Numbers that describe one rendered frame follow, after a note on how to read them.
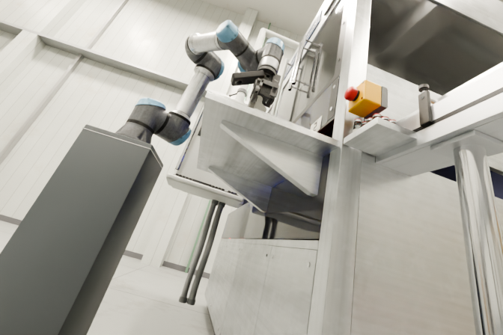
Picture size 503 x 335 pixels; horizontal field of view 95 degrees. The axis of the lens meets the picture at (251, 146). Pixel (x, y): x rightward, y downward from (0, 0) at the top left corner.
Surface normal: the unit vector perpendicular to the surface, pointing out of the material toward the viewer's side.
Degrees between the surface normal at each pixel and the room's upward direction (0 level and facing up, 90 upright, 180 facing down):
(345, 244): 90
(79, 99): 90
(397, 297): 90
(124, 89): 90
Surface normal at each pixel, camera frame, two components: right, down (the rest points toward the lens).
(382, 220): 0.25, -0.36
